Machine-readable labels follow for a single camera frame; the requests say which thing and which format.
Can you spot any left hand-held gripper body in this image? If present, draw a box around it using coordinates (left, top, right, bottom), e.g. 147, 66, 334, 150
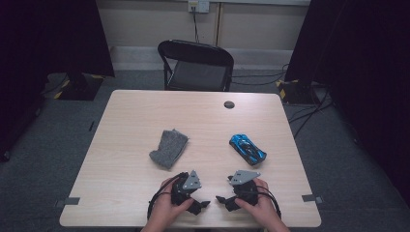
170, 169, 202, 207

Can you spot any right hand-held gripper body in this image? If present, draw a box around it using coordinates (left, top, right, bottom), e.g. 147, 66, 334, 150
227, 169, 261, 207

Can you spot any blue toy car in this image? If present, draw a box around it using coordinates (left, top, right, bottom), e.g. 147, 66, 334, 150
228, 133, 268, 167

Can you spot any gray terry cloth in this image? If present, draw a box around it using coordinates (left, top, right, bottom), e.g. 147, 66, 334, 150
148, 129, 190, 171

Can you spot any person's left hand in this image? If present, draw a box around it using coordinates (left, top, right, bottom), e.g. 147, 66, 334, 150
146, 178, 196, 227

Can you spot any person's right hand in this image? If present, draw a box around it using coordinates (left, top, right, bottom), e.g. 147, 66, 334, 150
234, 178, 285, 228

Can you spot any gray tape strip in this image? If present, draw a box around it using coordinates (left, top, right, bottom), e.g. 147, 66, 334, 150
302, 193, 323, 204
54, 196, 81, 208

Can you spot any black stand base striped tape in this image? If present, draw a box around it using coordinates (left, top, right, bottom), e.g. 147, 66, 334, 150
276, 78, 321, 105
53, 72, 105, 102

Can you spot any black folding chair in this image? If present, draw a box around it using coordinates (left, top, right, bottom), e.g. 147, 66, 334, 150
157, 39, 235, 93

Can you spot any black curtain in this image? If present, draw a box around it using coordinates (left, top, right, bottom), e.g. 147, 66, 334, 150
284, 0, 410, 207
0, 0, 116, 162

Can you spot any left hand-held gripper cable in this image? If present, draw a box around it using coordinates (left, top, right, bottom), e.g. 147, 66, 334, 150
146, 172, 190, 221

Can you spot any hand-held gripper cable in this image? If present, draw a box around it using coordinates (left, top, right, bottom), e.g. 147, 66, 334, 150
245, 185, 283, 220
146, 172, 190, 221

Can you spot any right hand-held gripper cable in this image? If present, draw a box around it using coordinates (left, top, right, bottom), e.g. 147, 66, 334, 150
245, 185, 283, 220

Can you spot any black floor cable bundle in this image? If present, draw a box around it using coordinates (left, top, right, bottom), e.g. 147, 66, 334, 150
287, 86, 335, 140

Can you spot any black power cable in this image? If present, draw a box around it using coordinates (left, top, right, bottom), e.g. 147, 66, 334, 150
191, 6, 199, 44

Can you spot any beige wall conduit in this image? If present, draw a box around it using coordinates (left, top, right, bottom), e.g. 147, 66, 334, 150
215, 2, 224, 46

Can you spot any white wall socket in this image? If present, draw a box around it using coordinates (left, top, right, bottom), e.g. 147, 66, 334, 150
188, 0, 211, 14

